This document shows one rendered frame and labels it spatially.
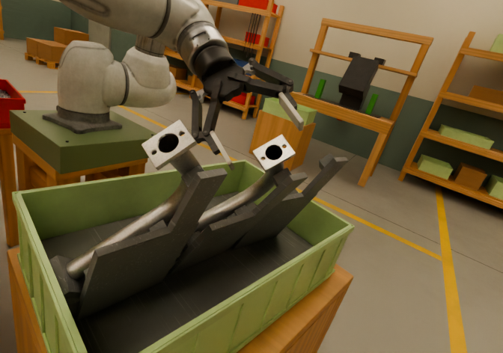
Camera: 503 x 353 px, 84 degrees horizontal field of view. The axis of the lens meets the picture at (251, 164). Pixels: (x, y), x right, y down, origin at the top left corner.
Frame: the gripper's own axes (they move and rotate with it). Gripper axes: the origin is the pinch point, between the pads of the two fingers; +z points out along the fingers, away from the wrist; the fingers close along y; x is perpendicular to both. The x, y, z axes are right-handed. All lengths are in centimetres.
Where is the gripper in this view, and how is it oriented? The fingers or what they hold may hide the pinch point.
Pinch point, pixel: (263, 141)
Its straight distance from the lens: 47.5
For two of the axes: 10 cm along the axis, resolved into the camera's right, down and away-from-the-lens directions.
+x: 1.2, 3.5, 9.3
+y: 8.6, -5.0, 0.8
